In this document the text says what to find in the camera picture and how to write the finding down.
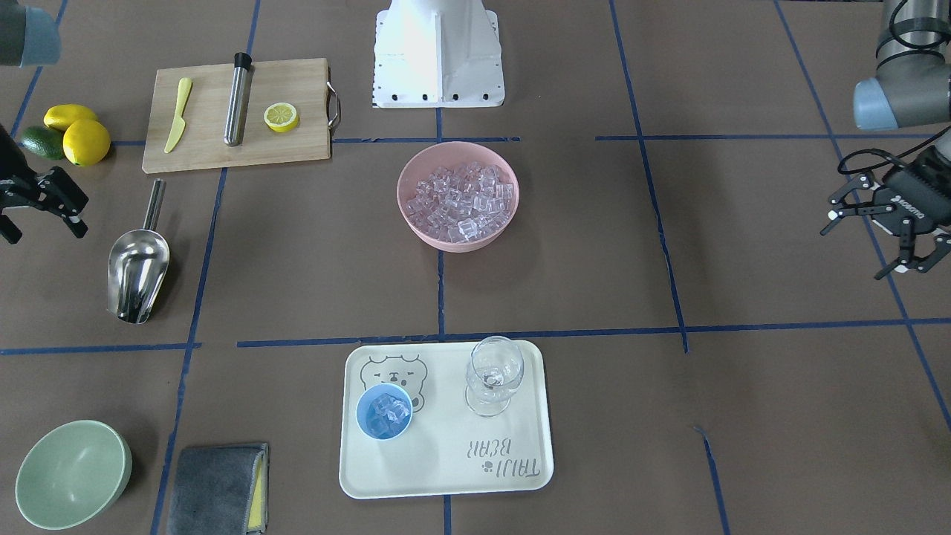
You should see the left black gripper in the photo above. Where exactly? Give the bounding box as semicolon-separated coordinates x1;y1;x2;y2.
819;146;950;280

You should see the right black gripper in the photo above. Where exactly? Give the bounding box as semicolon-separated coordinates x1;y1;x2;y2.
0;126;88;244

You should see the steel ice scoop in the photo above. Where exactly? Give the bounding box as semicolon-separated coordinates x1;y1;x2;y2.
106;178;171;325

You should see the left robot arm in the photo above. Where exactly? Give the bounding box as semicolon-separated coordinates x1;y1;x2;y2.
822;1;950;279

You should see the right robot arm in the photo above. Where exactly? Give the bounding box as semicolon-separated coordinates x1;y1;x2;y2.
1;1;88;239

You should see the blue plastic cup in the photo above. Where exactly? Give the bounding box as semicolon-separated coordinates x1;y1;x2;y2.
354;383;414;441

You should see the pile of clear ice cubes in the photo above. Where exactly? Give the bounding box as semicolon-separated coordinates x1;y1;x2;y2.
400;161;516;244

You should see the green lime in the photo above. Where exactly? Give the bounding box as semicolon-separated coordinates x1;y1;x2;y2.
21;126;65;161

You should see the yellow lemon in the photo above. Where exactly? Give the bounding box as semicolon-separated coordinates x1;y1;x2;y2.
62;119;111;166
43;104;98;132

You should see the yellow plastic knife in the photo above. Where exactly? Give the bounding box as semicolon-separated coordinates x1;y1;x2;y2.
163;77;193;155

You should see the wooden cutting board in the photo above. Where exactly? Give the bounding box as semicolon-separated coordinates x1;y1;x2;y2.
142;58;337;174

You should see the steel muddler rod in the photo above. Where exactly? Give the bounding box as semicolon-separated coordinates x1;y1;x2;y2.
223;52;253;148

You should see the green bowl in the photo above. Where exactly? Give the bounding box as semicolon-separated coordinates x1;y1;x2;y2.
15;420;132;531

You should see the lemon half slice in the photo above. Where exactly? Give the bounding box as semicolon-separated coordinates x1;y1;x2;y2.
264;102;299;133

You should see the grey folded cloth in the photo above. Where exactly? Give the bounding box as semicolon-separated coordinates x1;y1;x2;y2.
166;443;270;534

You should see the clear wine glass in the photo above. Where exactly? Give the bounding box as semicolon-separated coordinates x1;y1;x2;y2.
465;335;526;418

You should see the pink bowl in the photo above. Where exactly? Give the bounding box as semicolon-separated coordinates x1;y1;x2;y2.
397;141;520;253

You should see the cream bear tray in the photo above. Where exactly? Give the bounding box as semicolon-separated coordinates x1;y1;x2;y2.
339;340;556;500

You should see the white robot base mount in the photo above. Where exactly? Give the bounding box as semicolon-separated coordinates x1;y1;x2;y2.
371;1;506;109

